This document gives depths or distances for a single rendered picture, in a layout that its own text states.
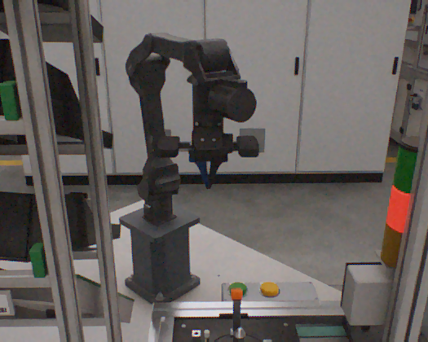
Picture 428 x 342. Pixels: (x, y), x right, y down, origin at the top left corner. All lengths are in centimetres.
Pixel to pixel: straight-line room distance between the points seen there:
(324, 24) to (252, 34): 57
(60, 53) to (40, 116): 336
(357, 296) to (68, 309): 35
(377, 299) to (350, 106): 331
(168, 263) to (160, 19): 271
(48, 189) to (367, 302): 41
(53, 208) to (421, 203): 38
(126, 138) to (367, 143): 208
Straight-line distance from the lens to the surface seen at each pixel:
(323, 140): 388
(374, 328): 95
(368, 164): 408
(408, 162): 53
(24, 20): 38
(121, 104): 371
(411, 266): 55
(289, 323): 92
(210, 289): 117
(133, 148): 380
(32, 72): 39
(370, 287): 59
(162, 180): 99
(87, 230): 64
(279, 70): 365
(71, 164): 397
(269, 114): 371
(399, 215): 55
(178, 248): 108
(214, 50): 76
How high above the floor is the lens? 157
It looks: 22 degrees down
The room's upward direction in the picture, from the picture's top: straight up
